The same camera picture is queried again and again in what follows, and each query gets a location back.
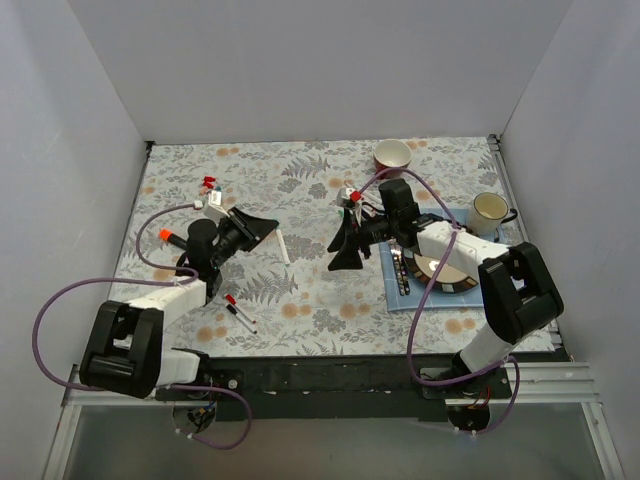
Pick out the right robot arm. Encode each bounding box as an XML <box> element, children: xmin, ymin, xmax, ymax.
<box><xmin>328</xmin><ymin>178</ymin><xmax>564</xmax><ymax>398</ymax></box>

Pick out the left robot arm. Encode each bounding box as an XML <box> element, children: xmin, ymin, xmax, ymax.
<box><xmin>79</xmin><ymin>216</ymin><xmax>262</xmax><ymax>400</ymax></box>

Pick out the floral patterned table mat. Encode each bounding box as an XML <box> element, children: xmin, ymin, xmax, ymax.
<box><xmin>110</xmin><ymin>140</ymin><xmax>485</xmax><ymax>357</ymax></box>

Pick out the orange cap highlighter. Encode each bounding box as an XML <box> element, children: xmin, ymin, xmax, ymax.
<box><xmin>159</xmin><ymin>229</ymin><xmax>187</xmax><ymax>250</ymax></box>

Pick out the long red eraser-cap marker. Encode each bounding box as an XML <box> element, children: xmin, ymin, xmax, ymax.
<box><xmin>225</xmin><ymin>294</ymin><xmax>256</xmax><ymax>324</ymax></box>

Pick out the dark rimmed plate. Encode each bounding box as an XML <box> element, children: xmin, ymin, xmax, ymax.
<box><xmin>403</xmin><ymin>249</ymin><xmax>478</xmax><ymax>294</ymax></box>

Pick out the black cap thin marker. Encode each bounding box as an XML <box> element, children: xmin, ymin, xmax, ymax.
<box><xmin>225</xmin><ymin>304</ymin><xmax>257</xmax><ymax>335</ymax></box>

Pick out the red and white bowl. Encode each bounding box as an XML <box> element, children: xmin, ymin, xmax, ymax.
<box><xmin>373</xmin><ymin>139</ymin><xmax>412</xmax><ymax>179</ymax></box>

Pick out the cream enamel mug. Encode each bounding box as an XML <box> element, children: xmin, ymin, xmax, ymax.
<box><xmin>466</xmin><ymin>192</ymin><xmax>519</xmax><ymax>236</ymax></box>

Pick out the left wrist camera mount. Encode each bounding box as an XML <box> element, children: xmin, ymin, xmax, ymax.
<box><xmin>193</xmin><ymin>190</ymin><xmax>229</xmax><ymax>222</ymax></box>

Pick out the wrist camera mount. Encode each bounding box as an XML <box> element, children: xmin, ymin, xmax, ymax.
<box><xmin>336</xmin><ymin>186</ymin><xmax>363</xmax><ymax>225</ymax></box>
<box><xmin>193</xmin><ymin>190</ymin><xmax>229</xmax><ymax>222</ymax></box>

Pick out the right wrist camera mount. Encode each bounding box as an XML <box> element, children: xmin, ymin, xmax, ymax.
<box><xmin>336</xmin><ymin>186</ymin><xmax>363</xmax><ymax>225</ymax></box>

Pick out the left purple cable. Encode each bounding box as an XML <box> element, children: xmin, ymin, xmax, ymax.
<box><xmin>32</xmin><ymin>199</ymin><xmax>253</xmax><ymax>450</ymax></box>

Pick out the purple cable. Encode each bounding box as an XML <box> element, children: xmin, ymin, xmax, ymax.
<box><xmin>352</xmin><ymin>167</ymin><xmax>520</xmax><ymax>435</ymax></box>
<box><xmin>32</xmin><ymin>199</ymin><xmax>253</xmax><ymax>450</ymax></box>

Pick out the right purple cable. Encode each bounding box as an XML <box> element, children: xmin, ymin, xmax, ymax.
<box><xmin>352</xmin><ymin>167</ymin><xmax>520</xmax><ymax>435</ymax></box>

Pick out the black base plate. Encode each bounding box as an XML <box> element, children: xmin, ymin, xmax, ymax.
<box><xmin>154</xmin><ymin>354</ymin><xmax>506</xmax><ymax>421</ymax></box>

